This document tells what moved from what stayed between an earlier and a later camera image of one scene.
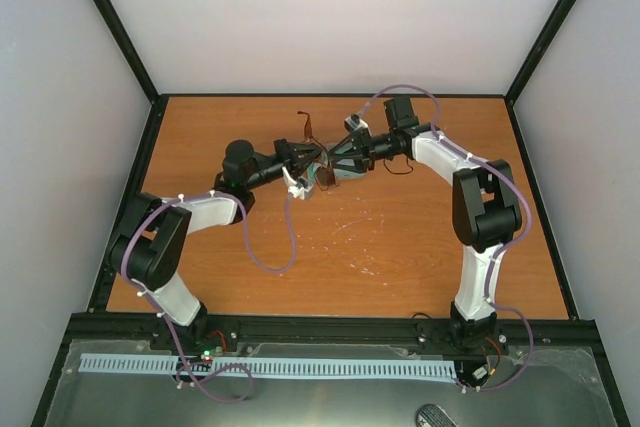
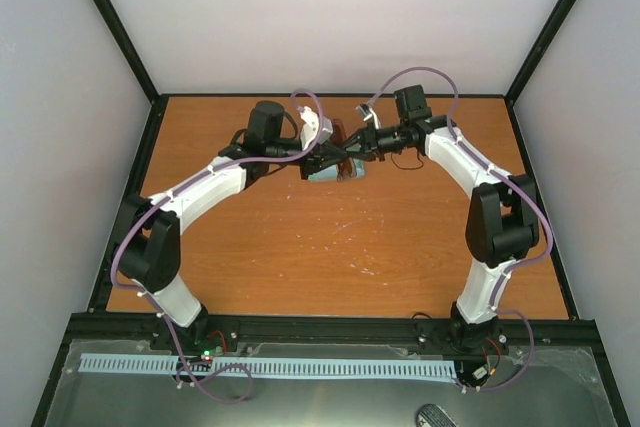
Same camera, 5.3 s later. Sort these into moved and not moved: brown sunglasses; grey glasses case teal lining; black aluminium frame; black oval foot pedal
Moved: grey glasses case teal lining; brown sunglasses
Not moved: black oval foot pedal; black aluminium frame
